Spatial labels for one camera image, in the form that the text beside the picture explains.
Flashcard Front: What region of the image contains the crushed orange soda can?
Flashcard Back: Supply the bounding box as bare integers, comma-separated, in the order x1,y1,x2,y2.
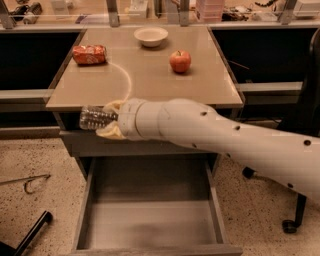
72,45,107,65

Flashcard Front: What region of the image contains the white ceramic bowl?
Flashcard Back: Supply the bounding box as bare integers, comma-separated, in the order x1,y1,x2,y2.
134,27,168,47

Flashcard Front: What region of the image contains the black chair leg left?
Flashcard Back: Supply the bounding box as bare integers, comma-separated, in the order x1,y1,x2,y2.
0,211,53,256

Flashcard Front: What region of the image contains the closed top drawer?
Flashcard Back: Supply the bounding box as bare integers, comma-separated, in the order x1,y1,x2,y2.
60,130,209,157

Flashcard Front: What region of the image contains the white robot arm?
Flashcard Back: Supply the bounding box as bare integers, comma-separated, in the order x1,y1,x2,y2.
96,99,320,201

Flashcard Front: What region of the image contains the red apple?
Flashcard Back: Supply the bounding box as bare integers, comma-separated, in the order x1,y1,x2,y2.
169,50,191,73

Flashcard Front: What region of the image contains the pink plastic container stack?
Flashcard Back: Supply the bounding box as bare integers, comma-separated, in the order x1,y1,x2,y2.
195,0,225,23

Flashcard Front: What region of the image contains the metal hook tool on floor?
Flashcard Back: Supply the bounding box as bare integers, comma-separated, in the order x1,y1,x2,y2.
0,174,51,194

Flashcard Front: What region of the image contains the grey drawer cabinet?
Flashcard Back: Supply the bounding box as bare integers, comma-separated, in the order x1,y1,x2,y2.
45,25,245,256

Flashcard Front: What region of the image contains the black office chair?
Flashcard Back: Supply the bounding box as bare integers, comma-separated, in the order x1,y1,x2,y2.
242,28,320,234

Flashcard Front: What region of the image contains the open middle drawer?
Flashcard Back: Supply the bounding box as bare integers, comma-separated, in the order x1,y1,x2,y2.
68,154,242,256

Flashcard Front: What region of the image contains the clear plastic water bottle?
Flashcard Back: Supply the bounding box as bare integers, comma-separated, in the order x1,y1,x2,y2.
79,106,118,130

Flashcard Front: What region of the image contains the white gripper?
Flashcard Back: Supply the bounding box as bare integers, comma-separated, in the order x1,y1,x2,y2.
96,98,163,141

